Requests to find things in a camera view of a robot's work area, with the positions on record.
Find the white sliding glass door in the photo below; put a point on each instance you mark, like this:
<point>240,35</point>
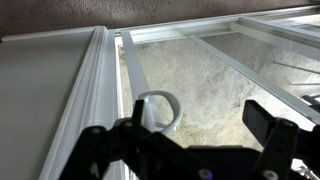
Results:
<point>140,88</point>

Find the white door handle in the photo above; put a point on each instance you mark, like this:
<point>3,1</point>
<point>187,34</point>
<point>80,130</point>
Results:
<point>162,112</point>

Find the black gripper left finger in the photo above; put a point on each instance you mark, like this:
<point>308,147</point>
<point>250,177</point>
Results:
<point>138,111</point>

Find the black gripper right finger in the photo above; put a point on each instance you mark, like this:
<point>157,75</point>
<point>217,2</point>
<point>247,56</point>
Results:
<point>258,121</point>

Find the white fixed door frame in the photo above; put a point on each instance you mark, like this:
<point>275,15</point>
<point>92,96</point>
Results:
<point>53,85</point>

